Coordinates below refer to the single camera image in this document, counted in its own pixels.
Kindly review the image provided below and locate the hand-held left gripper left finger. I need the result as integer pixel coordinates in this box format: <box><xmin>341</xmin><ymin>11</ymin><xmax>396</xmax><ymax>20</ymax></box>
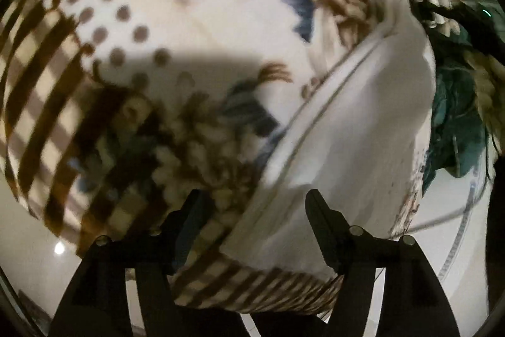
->
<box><xmin>48</xmin><ymin>189</ymin><xmax>205</xmax><ymax>337</ymax></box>

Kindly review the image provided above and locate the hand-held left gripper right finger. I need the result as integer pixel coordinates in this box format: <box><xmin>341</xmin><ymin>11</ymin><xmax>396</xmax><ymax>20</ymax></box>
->
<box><xmin>305</xmin><ymin>189</ymin><xmax>461</xmax><ymax>337</ymax></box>

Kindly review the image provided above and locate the white small garment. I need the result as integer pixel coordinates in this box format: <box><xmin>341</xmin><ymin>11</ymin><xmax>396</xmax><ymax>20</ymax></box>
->
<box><xmin>219</xmin><ymin>0</ymin><xmax>437</xmax><ymax>282</ymax></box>

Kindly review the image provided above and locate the dark green clothes pile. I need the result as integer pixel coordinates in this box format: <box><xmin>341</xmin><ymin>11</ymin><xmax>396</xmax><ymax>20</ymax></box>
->
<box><xmin>420</xmin><ymin>57</ymin><xmax>505</xmax><ymax>180</ymax></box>

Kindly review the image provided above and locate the floral checked printed blanket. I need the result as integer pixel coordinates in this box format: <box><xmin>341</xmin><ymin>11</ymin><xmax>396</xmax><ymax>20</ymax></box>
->
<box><xmin>0</xmin><ymin>0</ymin><xmax>431</xmax><ymax>314</ymax></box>

